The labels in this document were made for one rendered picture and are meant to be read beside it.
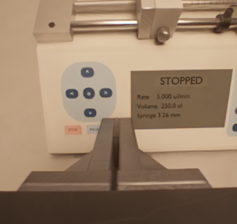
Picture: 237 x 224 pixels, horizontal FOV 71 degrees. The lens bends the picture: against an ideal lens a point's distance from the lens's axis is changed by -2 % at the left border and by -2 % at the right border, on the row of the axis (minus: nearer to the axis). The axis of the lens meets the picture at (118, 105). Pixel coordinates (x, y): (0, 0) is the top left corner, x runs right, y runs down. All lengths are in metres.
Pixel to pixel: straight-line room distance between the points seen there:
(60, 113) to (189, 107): 0.12
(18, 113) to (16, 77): 0.05
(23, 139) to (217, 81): 0.22
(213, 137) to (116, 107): 0.10
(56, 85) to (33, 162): 0.10
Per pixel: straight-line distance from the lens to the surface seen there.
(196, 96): 0.17
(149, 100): 0.16
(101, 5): 0.18
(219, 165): 0.22
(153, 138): 0.17
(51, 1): 0.19
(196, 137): 0.18
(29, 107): 0.24
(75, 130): 0.17
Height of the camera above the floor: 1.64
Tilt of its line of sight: 69 degrees down
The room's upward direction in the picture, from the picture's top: 3 degrees counter-clockwise
